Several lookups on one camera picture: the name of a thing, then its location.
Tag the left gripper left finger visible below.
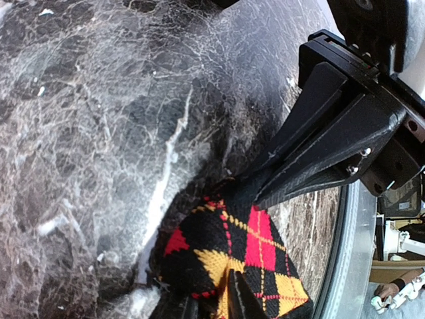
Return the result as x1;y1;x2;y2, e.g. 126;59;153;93
155;293;199;319

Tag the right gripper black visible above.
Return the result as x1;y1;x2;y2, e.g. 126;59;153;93
239;30;424;209

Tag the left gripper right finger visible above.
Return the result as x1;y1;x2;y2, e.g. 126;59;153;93
227;269;268;319

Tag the red orange argyle sock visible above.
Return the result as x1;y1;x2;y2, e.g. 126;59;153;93
156;173;313;318

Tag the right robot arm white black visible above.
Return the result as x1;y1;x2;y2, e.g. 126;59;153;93
247;1;424;209

